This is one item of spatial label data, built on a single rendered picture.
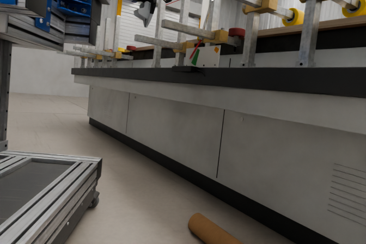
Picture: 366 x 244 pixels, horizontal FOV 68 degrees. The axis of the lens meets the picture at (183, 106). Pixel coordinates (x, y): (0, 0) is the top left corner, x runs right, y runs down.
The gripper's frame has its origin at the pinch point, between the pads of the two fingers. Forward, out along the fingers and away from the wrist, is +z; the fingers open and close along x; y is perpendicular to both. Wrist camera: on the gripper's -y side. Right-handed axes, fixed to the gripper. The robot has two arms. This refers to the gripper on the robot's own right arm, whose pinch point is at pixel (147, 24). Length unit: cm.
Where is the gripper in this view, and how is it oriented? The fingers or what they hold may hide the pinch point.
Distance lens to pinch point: 111.5
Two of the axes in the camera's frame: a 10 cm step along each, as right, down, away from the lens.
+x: 5.7, 1.1, -8.1
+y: -8.2, -0.5, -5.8
